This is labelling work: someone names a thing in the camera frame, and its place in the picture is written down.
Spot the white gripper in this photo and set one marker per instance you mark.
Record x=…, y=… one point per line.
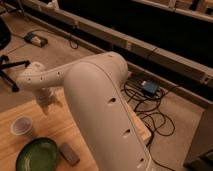
x=45, y=97

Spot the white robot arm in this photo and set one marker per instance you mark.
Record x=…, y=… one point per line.
x=92, y=91

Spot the green ceramic bowl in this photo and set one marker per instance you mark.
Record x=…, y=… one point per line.
x=40, y=154

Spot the clear plastic cup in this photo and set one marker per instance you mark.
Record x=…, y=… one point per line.
x=22, y=126

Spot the gray rectangular sponge block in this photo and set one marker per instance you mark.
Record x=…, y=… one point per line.
x=69, y=154

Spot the black office chair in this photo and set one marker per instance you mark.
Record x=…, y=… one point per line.
x=5, y=38

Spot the black and blue power box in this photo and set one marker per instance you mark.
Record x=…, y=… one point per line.
x=147, y=86

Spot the dark cabinet at right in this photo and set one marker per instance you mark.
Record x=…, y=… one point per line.
x=200, y=153

